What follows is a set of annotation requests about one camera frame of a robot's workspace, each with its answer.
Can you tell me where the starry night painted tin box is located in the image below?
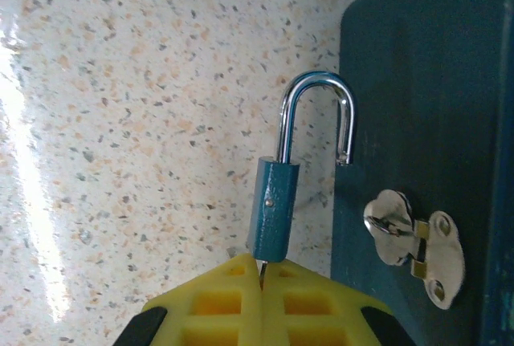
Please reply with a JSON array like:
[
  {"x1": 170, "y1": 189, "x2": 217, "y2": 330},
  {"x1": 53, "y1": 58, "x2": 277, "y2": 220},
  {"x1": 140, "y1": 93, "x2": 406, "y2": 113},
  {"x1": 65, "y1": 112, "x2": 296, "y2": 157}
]
[{"x1": 329, "y1": 0, "x2": 514, "y2": 346}]

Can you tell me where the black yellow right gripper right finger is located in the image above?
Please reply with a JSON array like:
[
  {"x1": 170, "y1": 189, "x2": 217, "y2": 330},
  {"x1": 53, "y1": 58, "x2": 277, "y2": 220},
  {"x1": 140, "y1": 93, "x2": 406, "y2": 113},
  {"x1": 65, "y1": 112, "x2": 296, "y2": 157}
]
[{"x1": 261, "y1": 260, "x2": 415, "y2": 346}]

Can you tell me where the silver metal hasp latch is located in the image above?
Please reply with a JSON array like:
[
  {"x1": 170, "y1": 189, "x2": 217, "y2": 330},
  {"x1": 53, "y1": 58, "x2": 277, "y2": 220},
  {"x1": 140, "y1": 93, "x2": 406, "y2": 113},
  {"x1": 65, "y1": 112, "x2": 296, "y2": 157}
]
[{"x1": 362, "y1": 188, "x2": 467, "y2": 311}]

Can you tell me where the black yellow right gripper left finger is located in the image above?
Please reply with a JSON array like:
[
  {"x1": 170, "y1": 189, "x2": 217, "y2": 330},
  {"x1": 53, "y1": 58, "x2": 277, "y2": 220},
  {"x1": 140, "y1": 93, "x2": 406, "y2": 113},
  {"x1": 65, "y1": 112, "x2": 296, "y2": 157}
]
[{"x1": 115, "y1": 252, "x2": 263, "y2": 346}]

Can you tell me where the blue padlock with silver shackle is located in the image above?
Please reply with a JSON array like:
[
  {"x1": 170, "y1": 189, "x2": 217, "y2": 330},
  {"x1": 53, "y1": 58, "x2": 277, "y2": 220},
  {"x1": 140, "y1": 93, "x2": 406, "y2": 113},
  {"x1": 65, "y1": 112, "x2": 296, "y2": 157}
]
[{"x1": 246, "y1": 70, "x2": 358, "y2": 263}]

